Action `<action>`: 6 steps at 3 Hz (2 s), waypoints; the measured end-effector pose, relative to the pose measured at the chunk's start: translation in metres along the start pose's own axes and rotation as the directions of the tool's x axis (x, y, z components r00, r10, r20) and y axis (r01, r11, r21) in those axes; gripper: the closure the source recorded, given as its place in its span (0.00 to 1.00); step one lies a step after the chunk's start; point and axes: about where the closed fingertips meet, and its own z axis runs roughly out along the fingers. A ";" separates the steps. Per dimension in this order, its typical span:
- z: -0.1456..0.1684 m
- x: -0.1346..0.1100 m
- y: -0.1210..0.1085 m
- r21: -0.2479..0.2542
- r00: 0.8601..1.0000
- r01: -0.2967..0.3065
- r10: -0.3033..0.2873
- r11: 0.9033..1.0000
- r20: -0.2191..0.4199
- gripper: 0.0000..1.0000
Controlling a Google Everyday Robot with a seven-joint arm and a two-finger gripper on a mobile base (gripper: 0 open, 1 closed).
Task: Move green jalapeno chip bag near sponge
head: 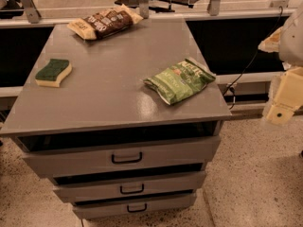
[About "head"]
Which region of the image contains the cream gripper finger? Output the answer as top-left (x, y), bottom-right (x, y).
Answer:
top-left (264, 104), bottom-right (294, 125)

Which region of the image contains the green jalapeno chip bag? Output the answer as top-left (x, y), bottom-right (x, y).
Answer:
top-left (143, 58), bottom-right (216, 105)

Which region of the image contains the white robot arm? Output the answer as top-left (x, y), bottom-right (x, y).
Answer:
top-left (258, 4), bottom-right (303, 125)

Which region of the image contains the brown and cream chip bag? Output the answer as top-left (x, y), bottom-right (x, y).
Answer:
top-left (67, 4), bottom-right (143, 41)

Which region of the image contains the green and yellow sponge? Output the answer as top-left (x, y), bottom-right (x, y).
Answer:
top-left (35, 59), bottom-right (72, 88)

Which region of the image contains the middle grey drawer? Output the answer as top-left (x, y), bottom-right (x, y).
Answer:
top-left (54, 171), bottom-right (205, 203)

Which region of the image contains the grey drawer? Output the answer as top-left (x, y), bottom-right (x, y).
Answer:
top-left (73, 192), bottom-right (196, 219)
top-left (54, 171), bottom-right (205, 203)
top-left (24, 135), bottom-right (221, 178)

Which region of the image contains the grey drawer cabinet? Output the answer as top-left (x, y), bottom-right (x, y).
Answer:
top-left (1, 20), bottom-right (230, 207)

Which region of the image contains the top grey drawer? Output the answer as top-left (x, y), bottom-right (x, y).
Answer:
top-left (24, 135), bottom-right (221, 178)

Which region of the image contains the bottom grey drawer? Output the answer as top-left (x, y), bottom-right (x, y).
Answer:
top-left (73, 192), bottom-right (196, 219)

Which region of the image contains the grey metal railing frame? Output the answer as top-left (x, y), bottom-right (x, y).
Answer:
top-left (0, 0), bottom-right (303, 29)

